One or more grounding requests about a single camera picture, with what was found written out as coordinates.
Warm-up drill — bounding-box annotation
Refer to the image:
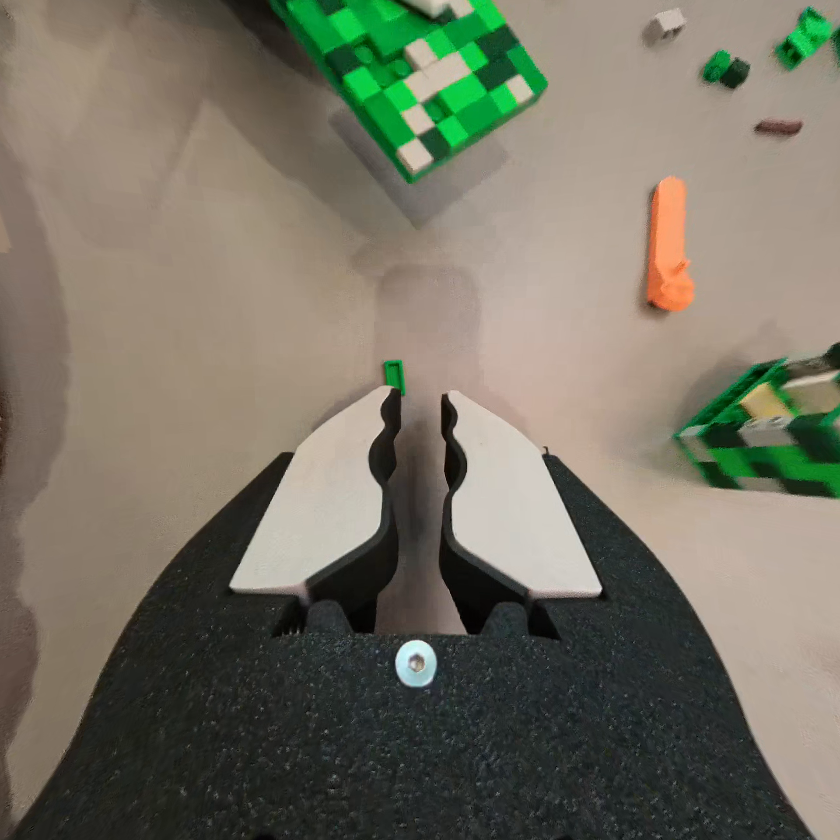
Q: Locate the green mosaic lego plate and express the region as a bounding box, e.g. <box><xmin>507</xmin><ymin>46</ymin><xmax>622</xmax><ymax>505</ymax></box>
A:
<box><xmin>269</xmin><ymin>0</ymin><xmax>549</xmax><ymax>185</ymax></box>

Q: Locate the orange brick separator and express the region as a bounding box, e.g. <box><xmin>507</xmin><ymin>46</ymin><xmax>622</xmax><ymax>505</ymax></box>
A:
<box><xmin>646</xmin><ymin>176</ymin><xmax>697</xmax><ymax>312</ymax></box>

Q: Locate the grey lego brick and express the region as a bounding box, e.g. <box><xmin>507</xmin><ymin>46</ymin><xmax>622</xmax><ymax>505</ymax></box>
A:
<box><xmin>646</xmin><ymin>8</ymin><xmax>688</xmax><ymax>46</ymax></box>

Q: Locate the green and white lego build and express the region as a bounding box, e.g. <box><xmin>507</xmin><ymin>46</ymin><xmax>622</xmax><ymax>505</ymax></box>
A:
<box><xmin>672</xmin><ymin>341</ymin><xmax>840</xmax><ymax>500</ymax></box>

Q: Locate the bright green lego bracket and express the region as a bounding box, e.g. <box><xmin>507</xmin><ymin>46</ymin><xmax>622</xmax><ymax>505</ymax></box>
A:
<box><xmin>774</xmin><ymin>7</ymin><xmax>834</xmax><ymax>70</ymax></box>

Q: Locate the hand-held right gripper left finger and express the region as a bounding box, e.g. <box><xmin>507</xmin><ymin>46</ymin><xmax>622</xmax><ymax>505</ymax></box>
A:
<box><xmin>228</xmin><ymin>386</ymin><xmax>403</xmax><ymax>635</ymax></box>

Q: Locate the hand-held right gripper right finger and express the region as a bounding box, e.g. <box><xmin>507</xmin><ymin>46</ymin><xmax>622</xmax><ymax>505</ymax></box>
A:
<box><xmin>441</xmin><ymin>391</ymin><xmax>603</xmax><ymax>636</ymax></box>

